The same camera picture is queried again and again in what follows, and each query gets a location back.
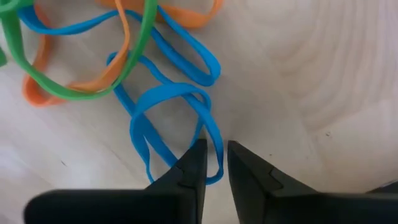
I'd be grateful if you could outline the blue rubber band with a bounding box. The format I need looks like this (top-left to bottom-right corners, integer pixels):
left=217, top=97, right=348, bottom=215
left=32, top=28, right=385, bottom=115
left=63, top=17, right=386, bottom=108
left=17, top=4, right=222, bottom=87
left=106, top=51, right=225, bottom=187

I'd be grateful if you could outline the orange rubber band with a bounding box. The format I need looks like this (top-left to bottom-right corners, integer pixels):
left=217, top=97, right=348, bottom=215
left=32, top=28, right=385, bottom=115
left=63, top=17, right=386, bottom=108
left=95, top=0, right=224, bottom=29
left=22, top=0, right=131, bottom=108

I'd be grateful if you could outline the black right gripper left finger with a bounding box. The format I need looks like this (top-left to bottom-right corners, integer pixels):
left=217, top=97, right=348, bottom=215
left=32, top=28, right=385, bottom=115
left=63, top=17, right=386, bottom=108
left=24, top=138, right=208, bottom=224

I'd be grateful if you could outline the green rubber band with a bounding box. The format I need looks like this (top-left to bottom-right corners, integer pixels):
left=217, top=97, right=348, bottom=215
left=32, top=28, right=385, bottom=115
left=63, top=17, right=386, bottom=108
left=0, top=0, right=159, bottom=101
left=0, top=45, right=8, bottom=68

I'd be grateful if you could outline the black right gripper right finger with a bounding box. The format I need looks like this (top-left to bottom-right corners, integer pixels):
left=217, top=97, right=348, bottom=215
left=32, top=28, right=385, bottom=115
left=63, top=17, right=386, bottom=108
left=227, top=140, right=398, bottom=224

